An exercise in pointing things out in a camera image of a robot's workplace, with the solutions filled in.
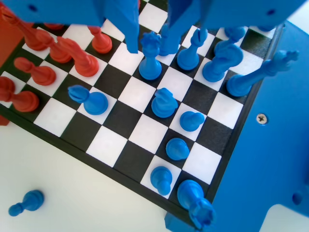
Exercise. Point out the black and white chessboard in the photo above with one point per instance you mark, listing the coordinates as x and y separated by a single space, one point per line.
135 96

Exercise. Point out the silver screw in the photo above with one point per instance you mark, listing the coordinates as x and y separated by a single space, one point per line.
261 119

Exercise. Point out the red board end plate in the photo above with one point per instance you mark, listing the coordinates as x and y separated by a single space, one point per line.
4 50

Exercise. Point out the red chess pawn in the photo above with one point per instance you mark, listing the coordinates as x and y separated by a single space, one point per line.
60 56
25 101
43 75
101 44

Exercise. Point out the blue chess knight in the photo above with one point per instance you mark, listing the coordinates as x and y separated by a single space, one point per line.
213 71
164 108

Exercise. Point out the blue chess rook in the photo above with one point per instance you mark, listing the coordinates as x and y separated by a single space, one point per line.
190 193

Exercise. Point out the blue king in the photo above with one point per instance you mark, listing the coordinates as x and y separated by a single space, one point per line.
241 84

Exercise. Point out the blue base mount plate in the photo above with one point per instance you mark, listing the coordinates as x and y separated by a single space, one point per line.
272 157

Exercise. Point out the blue pawn left on board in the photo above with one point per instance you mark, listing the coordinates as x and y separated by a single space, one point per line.
96 105

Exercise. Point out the blue chess bishop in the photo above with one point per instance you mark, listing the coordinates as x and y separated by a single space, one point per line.
188 60

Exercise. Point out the red piece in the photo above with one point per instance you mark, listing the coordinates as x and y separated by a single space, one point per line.
33 41

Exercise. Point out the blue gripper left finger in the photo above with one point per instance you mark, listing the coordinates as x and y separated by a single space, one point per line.
72 12

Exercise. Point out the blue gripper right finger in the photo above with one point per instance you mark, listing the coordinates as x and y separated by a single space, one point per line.
229 12

